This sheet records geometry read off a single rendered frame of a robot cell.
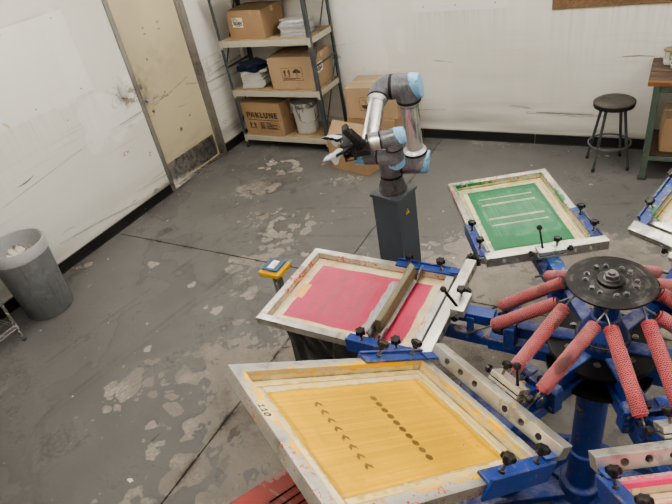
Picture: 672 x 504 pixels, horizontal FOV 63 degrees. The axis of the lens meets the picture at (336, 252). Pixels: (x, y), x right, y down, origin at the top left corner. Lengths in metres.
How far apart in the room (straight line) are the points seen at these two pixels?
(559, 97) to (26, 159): 4.90
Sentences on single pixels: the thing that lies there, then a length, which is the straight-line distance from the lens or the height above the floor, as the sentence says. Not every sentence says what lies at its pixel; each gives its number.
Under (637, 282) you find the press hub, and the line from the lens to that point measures 2.18.
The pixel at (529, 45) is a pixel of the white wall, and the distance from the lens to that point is 5.86.
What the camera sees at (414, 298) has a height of 0.96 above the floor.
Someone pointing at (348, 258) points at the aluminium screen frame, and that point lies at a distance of 2.87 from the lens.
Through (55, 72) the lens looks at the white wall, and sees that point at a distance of 5.57.
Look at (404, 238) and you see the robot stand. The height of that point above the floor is 0.94.
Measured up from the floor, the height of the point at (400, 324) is 0.96.
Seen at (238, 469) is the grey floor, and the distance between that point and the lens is 3.36.
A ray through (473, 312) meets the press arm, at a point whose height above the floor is 1.04.
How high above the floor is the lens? 2.64
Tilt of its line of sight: 34 degrees down
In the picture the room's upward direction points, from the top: 11 degrees counter-clockwise
